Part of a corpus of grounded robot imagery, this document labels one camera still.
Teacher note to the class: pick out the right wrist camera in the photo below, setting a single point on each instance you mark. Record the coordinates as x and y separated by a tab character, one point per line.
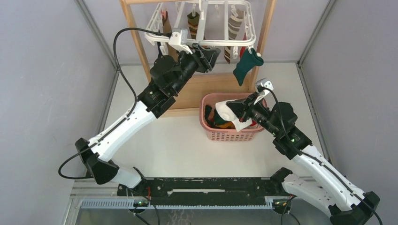
264	87

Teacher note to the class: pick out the red sock with face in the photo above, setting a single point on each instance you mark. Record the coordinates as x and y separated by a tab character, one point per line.
243	48

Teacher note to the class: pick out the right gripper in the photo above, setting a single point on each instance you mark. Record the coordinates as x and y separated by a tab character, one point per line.
238	106

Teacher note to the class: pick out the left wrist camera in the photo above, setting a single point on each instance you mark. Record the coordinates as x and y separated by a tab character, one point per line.
178	40

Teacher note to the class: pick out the white plastic clip hanger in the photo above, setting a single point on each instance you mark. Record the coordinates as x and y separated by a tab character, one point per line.
213	27

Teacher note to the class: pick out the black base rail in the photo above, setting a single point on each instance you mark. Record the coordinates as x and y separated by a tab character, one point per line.
239	192

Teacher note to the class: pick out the dark green sock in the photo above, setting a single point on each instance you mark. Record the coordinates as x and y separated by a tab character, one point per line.
250	59

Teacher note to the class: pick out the olive orange striped sock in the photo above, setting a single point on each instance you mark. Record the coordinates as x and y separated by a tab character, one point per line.
193	23

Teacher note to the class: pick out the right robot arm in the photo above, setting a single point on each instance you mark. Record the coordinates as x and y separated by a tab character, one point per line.
342	201

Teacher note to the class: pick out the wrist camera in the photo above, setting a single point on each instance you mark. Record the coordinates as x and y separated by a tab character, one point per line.
178	40
264	87

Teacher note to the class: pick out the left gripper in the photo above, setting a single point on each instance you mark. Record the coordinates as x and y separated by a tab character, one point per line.
203	58

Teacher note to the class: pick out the green sock in basket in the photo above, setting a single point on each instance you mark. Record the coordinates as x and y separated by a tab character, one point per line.
222	119

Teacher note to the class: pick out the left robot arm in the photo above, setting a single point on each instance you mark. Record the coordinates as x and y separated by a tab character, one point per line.
168	77

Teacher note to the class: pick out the pink laundry basket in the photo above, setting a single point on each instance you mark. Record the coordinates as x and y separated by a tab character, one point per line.
218	134

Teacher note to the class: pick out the mustard yellow sock in basket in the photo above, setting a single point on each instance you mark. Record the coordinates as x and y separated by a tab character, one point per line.
227	125

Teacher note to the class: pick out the tan brown sock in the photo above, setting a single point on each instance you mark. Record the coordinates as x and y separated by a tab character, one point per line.
167	29

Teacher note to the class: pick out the wooden hanger stand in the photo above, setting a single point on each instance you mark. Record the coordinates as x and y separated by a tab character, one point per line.
195	88

